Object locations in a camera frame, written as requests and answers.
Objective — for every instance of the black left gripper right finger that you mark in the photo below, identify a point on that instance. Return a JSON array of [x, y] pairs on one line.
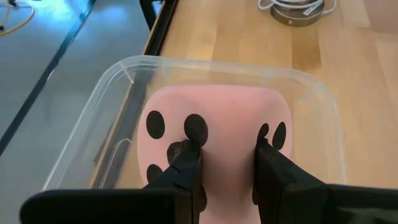
[[276, 177]]

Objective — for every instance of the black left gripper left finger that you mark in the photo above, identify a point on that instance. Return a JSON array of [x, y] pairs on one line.
[[186, 174]]

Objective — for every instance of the large light pink foam die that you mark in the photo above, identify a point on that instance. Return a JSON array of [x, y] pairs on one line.
[[230, 118]]

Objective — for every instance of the clear plastic container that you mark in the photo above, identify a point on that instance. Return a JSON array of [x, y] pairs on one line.
[[102, 93]]

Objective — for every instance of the white mushroom lamp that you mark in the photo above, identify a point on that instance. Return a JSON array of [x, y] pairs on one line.
[[295, 14]]

